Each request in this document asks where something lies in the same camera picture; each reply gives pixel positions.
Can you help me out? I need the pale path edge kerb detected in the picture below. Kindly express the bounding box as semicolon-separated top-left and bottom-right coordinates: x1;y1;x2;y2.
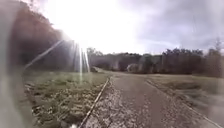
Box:
77;76;112;128

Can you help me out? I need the grey gravel path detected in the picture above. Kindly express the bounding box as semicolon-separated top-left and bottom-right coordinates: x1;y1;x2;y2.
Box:
79;72;223;128

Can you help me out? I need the grass verge with leaves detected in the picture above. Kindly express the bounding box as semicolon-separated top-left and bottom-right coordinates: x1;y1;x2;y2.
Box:
22;70;110;128

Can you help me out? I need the row of trees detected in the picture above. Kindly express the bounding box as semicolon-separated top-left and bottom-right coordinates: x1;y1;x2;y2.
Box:
87;37;224;79

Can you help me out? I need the open grass field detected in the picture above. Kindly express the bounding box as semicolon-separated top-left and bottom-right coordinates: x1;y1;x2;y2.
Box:
145;73;224;127

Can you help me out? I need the dark wood of trees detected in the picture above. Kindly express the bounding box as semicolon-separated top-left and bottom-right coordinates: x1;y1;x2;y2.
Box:
9;2;91;73

